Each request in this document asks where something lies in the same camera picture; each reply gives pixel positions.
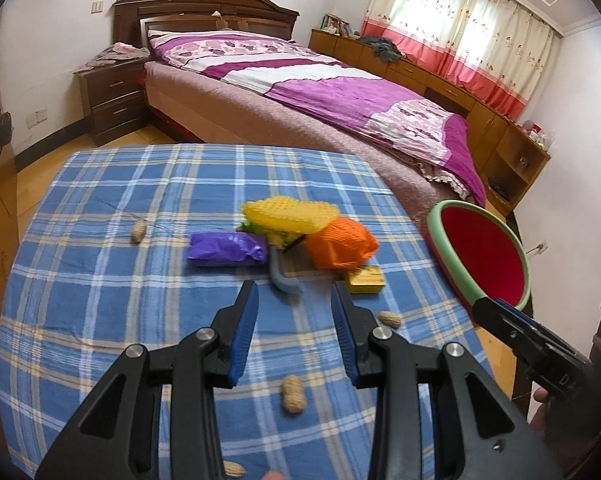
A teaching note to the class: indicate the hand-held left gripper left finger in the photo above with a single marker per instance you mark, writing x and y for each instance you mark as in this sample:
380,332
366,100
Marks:
243,340

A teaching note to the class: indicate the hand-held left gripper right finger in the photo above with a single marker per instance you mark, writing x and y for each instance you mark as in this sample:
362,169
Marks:
343,345

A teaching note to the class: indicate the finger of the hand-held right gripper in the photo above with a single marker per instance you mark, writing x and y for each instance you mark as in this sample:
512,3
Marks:
510,325

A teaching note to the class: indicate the small yellow box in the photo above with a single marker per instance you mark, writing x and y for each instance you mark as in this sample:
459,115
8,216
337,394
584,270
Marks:
365,282

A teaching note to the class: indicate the grey curved plastic piece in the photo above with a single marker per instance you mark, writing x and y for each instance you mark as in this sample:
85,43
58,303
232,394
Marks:
280,280

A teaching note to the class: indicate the red bin green rim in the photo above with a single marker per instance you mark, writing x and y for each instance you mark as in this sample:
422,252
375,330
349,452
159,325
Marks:
485,255

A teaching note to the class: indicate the purple plastic bag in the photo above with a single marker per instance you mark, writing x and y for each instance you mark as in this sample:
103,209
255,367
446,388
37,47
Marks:
225,250

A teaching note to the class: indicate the orange foam fruit net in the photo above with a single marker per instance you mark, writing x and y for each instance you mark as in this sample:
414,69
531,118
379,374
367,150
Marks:
340,245

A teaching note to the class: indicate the green scrap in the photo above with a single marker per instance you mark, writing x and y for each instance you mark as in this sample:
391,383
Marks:
248,227

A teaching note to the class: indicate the yellow foam fruit net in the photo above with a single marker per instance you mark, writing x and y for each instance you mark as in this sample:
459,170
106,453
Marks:
290,212

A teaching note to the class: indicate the person's right hand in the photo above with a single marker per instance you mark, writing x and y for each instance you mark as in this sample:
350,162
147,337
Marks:
570,440

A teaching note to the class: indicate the peanut in shell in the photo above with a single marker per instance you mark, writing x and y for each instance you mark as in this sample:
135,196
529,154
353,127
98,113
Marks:
293,394
390,320
234,469
138,232

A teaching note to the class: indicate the blue plaid tablecloth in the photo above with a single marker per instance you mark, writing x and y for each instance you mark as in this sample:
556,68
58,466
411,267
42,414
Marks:
105,310

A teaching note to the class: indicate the white bottle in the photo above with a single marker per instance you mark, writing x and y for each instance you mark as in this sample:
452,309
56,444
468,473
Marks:
543,139

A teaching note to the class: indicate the long wooden cabinet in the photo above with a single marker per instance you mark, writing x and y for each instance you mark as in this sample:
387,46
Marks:
485,125

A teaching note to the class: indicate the mauve bed sheet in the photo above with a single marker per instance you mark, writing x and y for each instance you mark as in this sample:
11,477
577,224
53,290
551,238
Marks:
260,115

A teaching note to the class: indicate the purple floral quilt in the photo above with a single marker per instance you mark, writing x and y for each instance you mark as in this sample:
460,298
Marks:
330,90

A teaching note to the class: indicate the dark wooden nightstand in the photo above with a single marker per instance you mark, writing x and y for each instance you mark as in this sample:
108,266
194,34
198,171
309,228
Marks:
113,105

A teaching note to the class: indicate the grey clothes pile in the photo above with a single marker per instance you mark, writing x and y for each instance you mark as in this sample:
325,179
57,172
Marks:
383,47

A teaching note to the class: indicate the white curtain red hem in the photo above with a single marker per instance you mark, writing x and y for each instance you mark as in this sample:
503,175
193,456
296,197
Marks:
455,20

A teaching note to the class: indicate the pink clothes pile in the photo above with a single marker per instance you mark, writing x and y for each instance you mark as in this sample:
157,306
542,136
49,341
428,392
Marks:
120,52

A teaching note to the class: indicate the row of books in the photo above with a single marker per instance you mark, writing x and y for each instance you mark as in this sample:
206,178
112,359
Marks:
336,25

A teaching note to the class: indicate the dark wooden bed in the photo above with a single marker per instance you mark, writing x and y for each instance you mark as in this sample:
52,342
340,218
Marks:
190,2

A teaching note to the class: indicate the wall outlet with plug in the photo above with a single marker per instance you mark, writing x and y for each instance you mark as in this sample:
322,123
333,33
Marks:
541,247

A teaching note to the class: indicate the white wall socket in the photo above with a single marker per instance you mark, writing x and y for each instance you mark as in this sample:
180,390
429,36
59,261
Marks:
37,117

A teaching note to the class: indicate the wall light switch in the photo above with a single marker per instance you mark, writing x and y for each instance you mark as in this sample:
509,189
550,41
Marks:
97,7

